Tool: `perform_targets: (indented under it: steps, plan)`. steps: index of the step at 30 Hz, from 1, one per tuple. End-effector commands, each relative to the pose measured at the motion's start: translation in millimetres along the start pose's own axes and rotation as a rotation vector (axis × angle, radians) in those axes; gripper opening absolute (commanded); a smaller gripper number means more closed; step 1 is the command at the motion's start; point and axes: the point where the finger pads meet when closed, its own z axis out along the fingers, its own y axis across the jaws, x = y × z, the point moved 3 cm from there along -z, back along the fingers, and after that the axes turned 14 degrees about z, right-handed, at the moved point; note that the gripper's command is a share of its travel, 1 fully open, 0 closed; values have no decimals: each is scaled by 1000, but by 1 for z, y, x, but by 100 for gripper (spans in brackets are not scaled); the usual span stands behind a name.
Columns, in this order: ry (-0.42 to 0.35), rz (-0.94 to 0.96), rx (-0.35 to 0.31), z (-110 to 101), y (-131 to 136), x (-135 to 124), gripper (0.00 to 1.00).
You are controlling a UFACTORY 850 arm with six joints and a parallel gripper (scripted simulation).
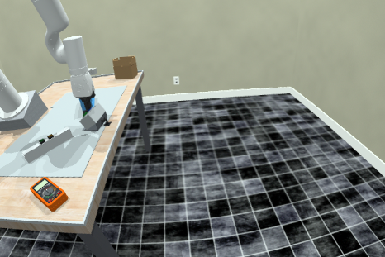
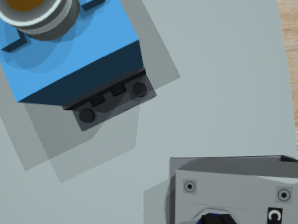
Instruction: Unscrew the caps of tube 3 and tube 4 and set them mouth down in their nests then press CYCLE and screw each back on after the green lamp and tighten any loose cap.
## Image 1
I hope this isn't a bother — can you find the small open brown cardboard box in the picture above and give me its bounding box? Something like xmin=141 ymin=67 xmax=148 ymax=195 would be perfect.
xmin=112 ymin=56 xmax=138 ymax=79

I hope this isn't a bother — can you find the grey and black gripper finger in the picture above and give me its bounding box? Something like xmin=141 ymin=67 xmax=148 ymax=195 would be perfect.
xmin=79 ymin=97 xmax=87 ymax=110
xmin=85 ymin=91 xmax=96 ymax=110

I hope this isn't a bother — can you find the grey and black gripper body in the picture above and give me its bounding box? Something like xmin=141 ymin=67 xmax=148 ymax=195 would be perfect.
xmin=70 ymin=72 xmax=95 ymax=98

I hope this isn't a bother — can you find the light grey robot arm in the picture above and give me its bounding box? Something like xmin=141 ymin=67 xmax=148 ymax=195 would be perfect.
xmin=0 ymin=0 xmax=97 ymax=119

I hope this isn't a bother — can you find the orange digital multimeter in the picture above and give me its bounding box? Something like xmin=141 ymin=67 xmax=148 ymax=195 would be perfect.
xmin=30 ymin=177 xmax=68 ymax=212

